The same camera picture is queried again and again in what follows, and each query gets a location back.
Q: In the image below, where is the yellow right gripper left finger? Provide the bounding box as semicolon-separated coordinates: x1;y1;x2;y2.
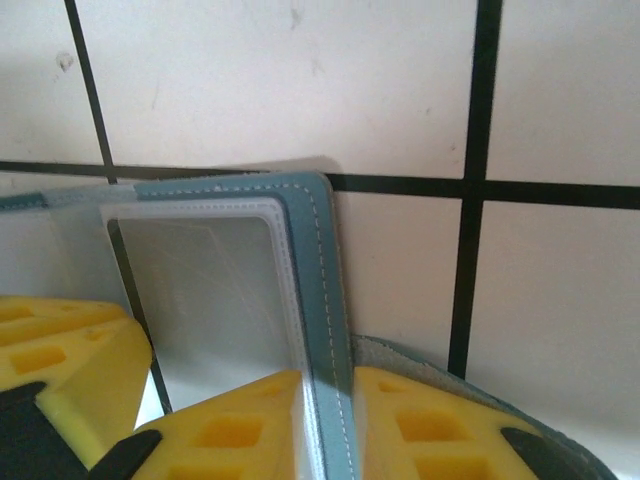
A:
87;369;304;480

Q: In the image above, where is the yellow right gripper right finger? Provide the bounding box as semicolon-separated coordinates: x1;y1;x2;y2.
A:
353;365;604;480

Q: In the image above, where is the blue leather card holder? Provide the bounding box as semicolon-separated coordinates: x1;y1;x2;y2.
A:
0;169;621;480

